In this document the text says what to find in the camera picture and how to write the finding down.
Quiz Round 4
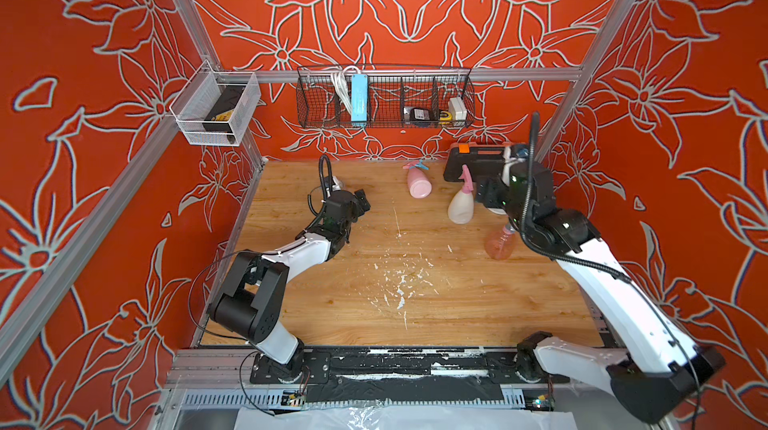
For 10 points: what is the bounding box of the white cable bundle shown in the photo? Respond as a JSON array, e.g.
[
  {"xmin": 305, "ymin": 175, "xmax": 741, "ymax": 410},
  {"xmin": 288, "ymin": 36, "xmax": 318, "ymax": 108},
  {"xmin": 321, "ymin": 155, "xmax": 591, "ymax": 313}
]
[{"xmin": 331, "ymin": 68, "xmax": 355, "ymax": 116}]

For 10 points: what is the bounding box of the black wire basket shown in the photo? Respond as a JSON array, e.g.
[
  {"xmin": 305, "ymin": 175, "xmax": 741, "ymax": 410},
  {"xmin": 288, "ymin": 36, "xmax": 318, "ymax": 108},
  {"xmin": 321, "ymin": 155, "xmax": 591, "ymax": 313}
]
[{"xmin": 296, "ymin": 64, "xmax": 475, "ymax": 129}]

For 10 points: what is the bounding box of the black yellow tape measure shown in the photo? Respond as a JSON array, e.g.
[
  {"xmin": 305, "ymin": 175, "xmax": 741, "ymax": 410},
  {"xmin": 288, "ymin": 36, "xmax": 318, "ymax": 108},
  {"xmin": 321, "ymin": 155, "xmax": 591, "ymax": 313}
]
[{"xmin": 438, "ymin": 111, "xmax": 453, "ymax": 126}]

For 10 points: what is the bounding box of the light blue box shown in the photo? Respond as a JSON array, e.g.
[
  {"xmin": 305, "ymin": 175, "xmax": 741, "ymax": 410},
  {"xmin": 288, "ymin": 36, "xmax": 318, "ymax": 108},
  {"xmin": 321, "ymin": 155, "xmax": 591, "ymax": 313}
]
[{"xmin": 350, "ymin": 73, "xmax": 368, "ymax": 127}]

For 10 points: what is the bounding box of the black orange tool case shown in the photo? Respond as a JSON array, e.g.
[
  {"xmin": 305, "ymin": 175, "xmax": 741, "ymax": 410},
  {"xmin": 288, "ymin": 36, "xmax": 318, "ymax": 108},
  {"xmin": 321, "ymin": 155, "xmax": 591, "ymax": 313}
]
[{"xmin": 443, "ymin": 143, "xmax": 518, "ymax": 183}]

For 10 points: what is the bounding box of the clear plastic wall bin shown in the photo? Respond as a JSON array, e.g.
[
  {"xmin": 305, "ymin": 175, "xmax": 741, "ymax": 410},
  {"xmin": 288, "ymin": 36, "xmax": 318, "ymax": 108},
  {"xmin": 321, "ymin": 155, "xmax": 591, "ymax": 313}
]
[{"xmin": 170, "ymin": 61, "xmax": 261, "ymax": 147}]

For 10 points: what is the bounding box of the white spray bottle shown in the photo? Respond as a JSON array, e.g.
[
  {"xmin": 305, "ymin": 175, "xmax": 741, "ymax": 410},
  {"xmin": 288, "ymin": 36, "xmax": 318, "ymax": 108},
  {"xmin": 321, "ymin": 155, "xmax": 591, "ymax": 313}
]
[{"xmin": 447, "ymin": 191, "xmax": 475, "ymax": 225}]

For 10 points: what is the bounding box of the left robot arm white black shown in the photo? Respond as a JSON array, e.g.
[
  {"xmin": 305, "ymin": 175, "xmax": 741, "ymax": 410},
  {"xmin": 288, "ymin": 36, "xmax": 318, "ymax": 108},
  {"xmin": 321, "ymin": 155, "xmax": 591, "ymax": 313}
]
[{"xmin": 207, "ymin": 154, "xmax": 371, "ymax": 382}]

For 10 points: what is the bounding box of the transparent pink spray bottle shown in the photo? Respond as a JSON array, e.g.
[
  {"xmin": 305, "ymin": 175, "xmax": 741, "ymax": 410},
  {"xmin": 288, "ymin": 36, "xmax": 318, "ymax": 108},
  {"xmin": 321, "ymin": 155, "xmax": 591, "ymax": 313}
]
[{"xmin": 484, "ymin": 225, "xmax": 515, "ymax": 260}]

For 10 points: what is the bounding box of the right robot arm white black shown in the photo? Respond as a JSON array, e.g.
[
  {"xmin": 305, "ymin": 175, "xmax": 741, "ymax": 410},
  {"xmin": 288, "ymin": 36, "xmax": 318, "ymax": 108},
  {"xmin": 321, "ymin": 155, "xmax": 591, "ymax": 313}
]
[{"xmin": 477, "ymin": 114, "xmax": 725, "ymax": 425}]

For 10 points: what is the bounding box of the pink blue spray nozzle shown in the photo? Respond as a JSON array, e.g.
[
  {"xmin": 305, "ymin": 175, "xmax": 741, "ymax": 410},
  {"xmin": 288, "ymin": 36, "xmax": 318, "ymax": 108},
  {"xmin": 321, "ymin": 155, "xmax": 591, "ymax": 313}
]
[{"xmin": 402, "ymin": 161, "xmax": 429, "ymax": 171}]

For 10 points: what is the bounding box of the opaque pink spray bottle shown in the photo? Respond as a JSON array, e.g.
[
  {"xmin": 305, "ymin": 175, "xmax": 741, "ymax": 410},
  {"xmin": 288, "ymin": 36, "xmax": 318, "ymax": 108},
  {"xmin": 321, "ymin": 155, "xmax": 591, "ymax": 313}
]
[{"xmin": 407, "ymin": 166, "xmax": 432, "ymax": 199}]

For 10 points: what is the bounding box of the black round device with label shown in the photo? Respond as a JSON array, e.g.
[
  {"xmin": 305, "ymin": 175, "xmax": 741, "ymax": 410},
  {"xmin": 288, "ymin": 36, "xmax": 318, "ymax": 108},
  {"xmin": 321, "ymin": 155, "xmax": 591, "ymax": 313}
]
[{"xmin": 403, "ymin": 107, "xmax": 434, "ymax": 128}]

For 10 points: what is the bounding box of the white small box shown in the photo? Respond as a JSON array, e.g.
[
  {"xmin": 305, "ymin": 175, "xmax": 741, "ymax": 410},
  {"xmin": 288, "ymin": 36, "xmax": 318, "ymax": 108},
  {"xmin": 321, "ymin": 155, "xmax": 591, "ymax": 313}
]
[{"xmin": 448, "ymin": 97, "xmax": 468, "ymax": 127}]

